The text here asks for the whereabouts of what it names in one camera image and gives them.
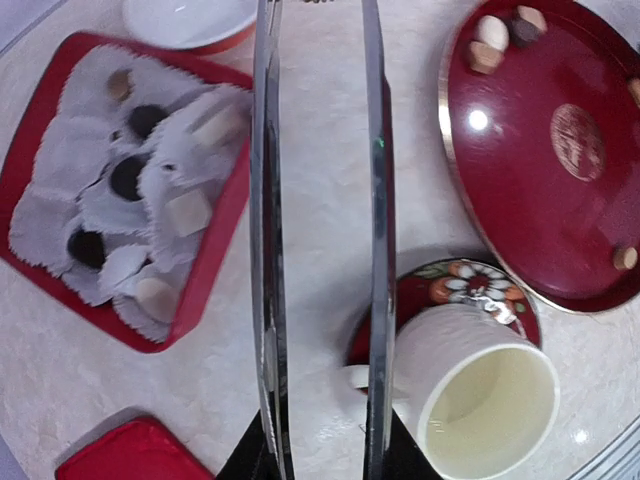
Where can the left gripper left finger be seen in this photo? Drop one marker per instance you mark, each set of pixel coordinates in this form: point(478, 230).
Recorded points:
point(250, 459)

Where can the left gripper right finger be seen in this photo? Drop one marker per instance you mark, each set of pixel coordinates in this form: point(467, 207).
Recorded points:
point(405, 460)

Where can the white oval chocolate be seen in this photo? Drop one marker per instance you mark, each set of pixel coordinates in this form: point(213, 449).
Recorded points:
point(157, 299)

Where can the metal serving tongs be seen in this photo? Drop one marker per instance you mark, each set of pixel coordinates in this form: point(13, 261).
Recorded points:
point(267, 271)

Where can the white square chocolate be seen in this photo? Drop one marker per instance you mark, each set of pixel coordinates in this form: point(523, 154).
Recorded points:
point(190, 212)

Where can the dark square chocolate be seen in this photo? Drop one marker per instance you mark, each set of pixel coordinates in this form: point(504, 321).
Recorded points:
point(124, 178)

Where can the round dark red tray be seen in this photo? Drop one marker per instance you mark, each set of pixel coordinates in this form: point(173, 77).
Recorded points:
point(545, 153)

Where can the white rectangular chocolate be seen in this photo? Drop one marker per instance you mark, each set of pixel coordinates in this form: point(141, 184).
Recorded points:
point(219, 127)

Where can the dark brown chocolate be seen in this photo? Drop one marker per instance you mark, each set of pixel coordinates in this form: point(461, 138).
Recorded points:
point(143, 119)

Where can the tan ridged square chocolate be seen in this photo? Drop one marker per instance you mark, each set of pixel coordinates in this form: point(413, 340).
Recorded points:
point(119, 85)

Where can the tan round chocolate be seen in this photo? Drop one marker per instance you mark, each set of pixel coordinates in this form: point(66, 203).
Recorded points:
point(625, 258)

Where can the red chocolate box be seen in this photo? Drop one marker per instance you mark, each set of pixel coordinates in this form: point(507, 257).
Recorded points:
point(19, 160)

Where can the white and tan chocolate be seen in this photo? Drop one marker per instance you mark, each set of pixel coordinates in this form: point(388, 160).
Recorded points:
point(486, 51)

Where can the tan chocolate near rim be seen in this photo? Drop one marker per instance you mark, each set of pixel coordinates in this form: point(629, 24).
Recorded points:
point(634, 89)

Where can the dark chocolate by tray top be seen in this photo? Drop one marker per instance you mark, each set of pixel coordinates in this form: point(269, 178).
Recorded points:
point(523, 33)

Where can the tan top chocolate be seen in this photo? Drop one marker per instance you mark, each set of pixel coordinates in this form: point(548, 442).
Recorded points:
point(532, 16)

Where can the cream ceramic mug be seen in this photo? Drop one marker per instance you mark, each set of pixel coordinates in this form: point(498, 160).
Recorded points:
point(477, 398)

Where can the red box lid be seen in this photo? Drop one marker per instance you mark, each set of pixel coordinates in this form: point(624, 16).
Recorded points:
point(142, 448)

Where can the white and orange bowl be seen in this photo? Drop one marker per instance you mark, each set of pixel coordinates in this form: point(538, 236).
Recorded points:
point(201, 27)

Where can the front aluminium rail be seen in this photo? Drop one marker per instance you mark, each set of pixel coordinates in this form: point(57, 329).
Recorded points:
point(619, 460)

